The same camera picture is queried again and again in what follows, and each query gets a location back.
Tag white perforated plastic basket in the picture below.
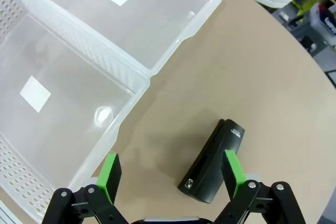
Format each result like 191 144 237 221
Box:
0 0 152 221
14 0 236 78

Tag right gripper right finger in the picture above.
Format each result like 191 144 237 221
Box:
214 150 307 224

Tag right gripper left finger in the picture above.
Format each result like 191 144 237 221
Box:
41 153 144 224

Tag black stapler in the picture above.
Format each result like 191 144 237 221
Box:
177 119 246 205

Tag green bag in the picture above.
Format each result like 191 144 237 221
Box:
290 0 316 16

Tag clear box with Campus pouches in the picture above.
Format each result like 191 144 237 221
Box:
309 2 336 58

